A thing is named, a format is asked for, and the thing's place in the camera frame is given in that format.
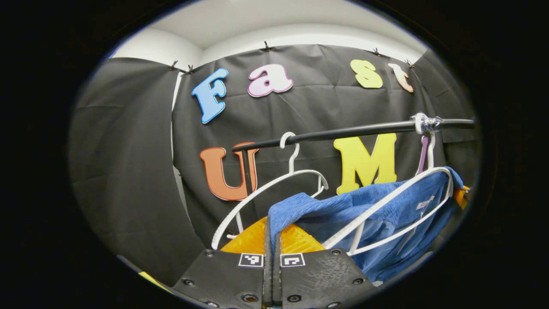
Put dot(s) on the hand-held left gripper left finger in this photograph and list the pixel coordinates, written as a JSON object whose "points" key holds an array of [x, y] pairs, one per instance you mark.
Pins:
{"points": [[227, 279]]}

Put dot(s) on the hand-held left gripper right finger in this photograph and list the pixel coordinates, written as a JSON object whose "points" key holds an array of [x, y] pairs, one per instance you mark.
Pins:
{"points": [[317, 279]]}

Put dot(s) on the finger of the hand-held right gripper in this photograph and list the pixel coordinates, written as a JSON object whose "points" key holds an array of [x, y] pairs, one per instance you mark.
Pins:
{"points": [[461, 197]]}

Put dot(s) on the white clothes hanger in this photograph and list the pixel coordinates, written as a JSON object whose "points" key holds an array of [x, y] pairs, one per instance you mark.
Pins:
{"points": [[430, 152], [291, 163]]}

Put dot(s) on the white empty clothes hanger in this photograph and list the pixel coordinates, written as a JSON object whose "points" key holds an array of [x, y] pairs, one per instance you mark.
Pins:
{"points": [[291, 163]]}

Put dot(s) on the black clothes rack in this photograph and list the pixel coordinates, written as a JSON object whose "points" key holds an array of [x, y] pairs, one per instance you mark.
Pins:
{"points": [[343, 133]]}

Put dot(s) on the black backdrop cloth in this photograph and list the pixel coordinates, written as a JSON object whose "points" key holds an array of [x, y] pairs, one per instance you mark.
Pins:
{"points": [[128, 150]]}

